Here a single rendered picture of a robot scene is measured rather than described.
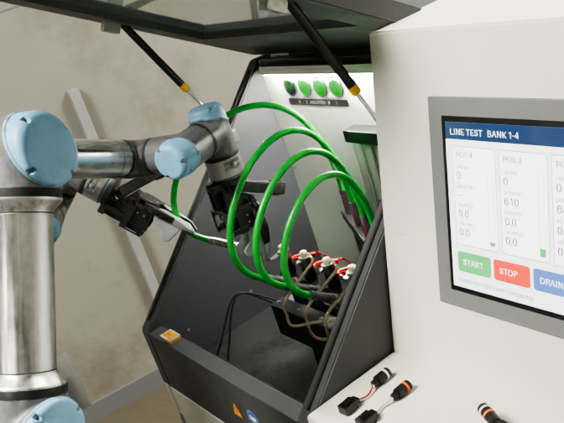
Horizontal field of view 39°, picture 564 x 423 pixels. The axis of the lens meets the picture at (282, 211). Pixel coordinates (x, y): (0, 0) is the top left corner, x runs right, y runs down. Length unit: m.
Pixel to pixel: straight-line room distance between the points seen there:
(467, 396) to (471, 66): 0.53
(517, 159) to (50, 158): 0.68
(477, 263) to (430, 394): 0.25
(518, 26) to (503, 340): 0.49
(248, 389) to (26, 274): 0.58
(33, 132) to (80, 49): 2.13
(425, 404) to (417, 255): 0.25
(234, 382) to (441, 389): 0.46
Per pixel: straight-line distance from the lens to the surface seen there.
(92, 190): 1.77
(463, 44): 1.25
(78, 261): 3.44
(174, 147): 1.50
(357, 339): 1.47
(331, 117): 1.89
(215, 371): 1.72
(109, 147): 1.54
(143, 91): 3.40
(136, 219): 1.76
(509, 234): 1.24
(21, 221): 1.22
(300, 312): 1.75
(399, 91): 1.36
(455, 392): 1.39
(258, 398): 1.59
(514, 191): 1.22
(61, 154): 1.23
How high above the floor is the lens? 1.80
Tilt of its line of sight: 21 degrees down
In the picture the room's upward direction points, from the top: 18 degrees counter-clockwise
